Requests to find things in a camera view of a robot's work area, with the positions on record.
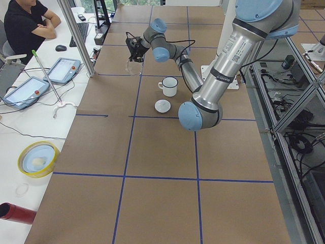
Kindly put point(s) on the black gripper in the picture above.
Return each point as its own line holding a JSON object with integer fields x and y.
{"x": 139, "y": 49}

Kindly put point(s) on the clear plastic funnel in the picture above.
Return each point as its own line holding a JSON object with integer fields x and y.
{"x": 134, "y": 68}

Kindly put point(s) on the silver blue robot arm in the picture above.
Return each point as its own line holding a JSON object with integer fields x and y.
{"x": 254, "y": 21}

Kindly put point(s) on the white enamel cup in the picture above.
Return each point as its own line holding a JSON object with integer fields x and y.
{"x": 168, "y": 86}

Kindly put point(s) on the white round lid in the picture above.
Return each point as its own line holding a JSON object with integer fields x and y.
{"x": 162, "y": 106}

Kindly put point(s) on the black handheld device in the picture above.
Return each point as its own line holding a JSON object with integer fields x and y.
{"x": 81, "y": 17}

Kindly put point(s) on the blue teach pendant far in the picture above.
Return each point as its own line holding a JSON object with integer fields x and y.
{"x": 63, "y": 70}

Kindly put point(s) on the blue teach pendant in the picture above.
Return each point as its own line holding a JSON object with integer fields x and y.
{"x": 63, "y": 70}
{"x": 27, "y": 93}

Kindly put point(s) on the black computer mouse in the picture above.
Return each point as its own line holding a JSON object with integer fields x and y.
{"x": 60, "y": 48}

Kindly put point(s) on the white curved plastic piece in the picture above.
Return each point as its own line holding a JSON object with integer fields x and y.
{"x": 62, "y": 105}

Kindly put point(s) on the metal rod green tip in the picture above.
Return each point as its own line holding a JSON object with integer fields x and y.
{"x": 47, "y": 77}

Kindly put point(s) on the person in black shirt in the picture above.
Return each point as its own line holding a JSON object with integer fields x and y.
{"x": 27, "y": 24}

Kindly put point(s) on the blue teach pendant near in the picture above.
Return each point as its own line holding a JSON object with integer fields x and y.
{"x": 27, "y": 93}

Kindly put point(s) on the grey office chair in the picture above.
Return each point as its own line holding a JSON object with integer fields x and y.
{"x": 10, "y": 68}

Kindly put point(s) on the red cylinder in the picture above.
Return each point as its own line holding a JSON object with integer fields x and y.
{"x": 15, "y": 213}

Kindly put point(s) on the aluminium frame post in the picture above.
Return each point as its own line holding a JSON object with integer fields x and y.
{"x": 68, "y": 14}

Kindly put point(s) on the aluminium side frame rack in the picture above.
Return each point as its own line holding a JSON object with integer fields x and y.
{"x": 286, "y": 88}

